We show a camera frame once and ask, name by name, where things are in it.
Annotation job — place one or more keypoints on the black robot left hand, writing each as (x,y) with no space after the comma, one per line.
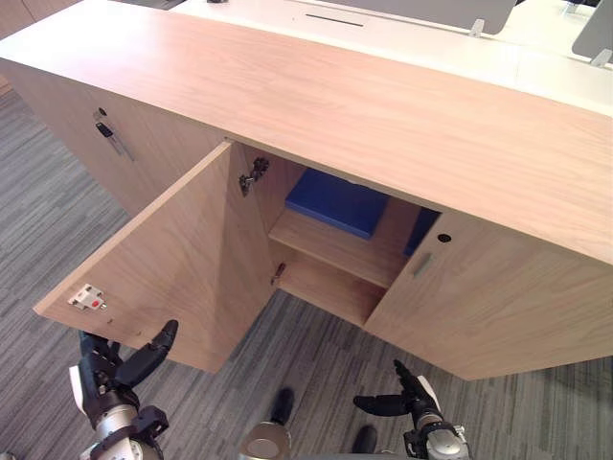
(103,383)

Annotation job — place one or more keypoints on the wide grey desk partition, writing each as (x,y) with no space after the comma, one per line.
(455,12)

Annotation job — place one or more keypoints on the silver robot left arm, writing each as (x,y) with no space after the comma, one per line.
(112,429)

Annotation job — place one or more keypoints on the open wooden cabinet door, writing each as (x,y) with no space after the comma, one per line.
(167,268)

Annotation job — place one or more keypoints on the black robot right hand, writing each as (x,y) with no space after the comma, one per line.
(424,402)

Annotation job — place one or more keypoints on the long wooden office cabinet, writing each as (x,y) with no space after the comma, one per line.
(383,110)

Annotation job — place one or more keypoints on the black key in lock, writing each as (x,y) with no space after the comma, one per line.
(103,128)

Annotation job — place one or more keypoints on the small metal door hinge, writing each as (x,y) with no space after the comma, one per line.
(278,274)

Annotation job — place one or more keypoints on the silver partition bracket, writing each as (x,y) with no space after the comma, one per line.
(477,28)
(602,57)

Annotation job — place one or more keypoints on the round black door lock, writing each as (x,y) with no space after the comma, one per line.
(444,238)

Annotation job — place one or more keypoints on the wooden cabinet shelf board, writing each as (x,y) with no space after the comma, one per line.
(335,249)

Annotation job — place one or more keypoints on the grey robot torso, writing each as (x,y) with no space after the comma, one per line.
(325,456)

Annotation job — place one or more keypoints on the wooden door with key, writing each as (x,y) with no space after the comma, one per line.
(158,139)

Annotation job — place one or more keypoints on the narrow grey desk partition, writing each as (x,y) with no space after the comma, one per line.
(594,33)

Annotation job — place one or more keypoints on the white latch with red button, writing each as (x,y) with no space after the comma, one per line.
(86,297)

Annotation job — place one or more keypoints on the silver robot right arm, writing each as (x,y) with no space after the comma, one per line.
(440,441)

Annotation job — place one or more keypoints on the flat blue folder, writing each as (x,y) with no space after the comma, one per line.
(335,201)

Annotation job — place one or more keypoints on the large metal door hinge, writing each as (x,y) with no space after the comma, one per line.
(254,175)

